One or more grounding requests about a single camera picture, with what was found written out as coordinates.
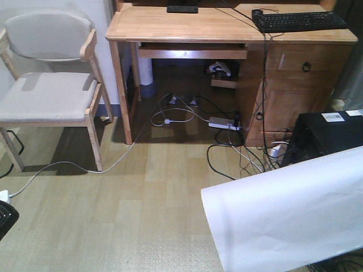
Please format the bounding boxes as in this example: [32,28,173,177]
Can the white power strip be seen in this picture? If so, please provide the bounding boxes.
[208,117,241,131]

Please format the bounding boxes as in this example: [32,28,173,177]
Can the wooden chair grey cushion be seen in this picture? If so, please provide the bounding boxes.
[1,10,113,170]

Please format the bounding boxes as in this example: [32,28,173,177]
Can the wooden desk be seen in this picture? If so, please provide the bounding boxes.
[106,1,357,146]

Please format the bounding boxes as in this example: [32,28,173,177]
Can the black monitor cable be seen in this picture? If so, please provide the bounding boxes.
[215,7,273,173]

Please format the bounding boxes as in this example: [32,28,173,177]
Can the white paper sheets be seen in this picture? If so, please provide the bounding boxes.
[201,147,362,271]

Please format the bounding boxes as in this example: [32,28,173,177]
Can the black keyboard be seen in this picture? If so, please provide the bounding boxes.
[252,9,348,33]

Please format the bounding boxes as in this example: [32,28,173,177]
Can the black stapler with orange label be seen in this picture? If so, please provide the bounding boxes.
[0,200,20,240]

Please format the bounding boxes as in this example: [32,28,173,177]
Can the black computer tower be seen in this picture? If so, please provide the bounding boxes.
[281,109,362,167]

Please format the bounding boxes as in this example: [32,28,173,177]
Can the long white floor cable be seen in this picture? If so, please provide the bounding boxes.
[8,93,210,199]

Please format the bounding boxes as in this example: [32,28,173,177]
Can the black monitor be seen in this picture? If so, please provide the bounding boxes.
[133,0,204,14]

